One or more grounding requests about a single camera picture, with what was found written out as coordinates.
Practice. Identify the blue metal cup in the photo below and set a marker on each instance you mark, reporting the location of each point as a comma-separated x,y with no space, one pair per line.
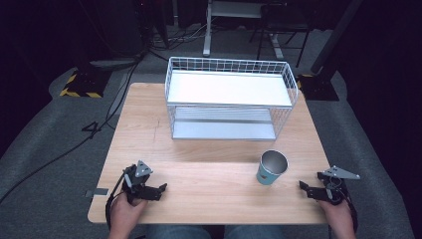
271,167

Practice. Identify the dark slanted stand pole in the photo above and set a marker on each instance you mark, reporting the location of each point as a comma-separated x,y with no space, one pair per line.
335,36

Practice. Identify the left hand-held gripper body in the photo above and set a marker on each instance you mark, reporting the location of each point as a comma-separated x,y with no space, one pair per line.
136,179

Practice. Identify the grey tape piece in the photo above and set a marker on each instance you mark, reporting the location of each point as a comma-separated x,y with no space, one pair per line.
98,192

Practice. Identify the person's left hand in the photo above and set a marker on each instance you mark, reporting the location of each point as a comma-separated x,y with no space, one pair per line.
125,212

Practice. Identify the white desk frame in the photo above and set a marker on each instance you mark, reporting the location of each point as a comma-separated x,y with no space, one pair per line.
219,13

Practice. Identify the black chair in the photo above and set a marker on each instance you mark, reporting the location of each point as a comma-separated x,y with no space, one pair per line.
282,23

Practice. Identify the person's leg in jeans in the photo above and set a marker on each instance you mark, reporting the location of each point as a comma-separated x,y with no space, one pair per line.
179,232
253,232

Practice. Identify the person's right hand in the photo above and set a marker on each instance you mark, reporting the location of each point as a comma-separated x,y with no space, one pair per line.
336,214

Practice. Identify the black stand base hazard stripes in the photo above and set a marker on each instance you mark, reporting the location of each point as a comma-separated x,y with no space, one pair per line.
318,88
84,84

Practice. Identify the person's right leg in jeans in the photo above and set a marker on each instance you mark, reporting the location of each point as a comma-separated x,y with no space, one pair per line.
253,232

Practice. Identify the person's left leg in jeans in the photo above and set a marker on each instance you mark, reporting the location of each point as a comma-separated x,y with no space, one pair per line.
179,232

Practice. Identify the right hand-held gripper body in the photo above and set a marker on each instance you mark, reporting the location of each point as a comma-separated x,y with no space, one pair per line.
335,186

